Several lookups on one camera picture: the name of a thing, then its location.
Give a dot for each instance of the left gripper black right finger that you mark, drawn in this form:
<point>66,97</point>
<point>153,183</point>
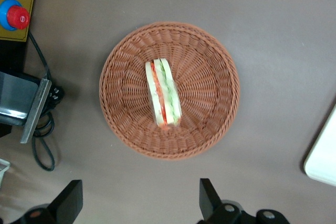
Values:
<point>210,200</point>

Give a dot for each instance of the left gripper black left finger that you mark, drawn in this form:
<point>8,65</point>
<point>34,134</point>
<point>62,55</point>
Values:
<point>67,203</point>

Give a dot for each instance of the triangle sandwich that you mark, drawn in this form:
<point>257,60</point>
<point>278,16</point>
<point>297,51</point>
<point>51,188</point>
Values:
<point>164,95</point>

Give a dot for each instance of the round brown wicker basket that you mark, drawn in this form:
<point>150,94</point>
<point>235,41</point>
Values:
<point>204,90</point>

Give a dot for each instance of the cream plastic tray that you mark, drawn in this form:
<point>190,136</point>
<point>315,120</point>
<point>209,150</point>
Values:
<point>325,155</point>

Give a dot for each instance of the black machine with yellow panel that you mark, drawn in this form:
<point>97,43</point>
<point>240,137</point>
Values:
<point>18,33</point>

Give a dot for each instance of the red emergency stop button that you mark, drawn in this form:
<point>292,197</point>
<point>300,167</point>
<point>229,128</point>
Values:
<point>18,18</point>

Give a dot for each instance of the metal clamp bracket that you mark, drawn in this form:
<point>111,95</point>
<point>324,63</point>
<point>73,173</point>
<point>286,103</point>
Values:
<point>15,98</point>

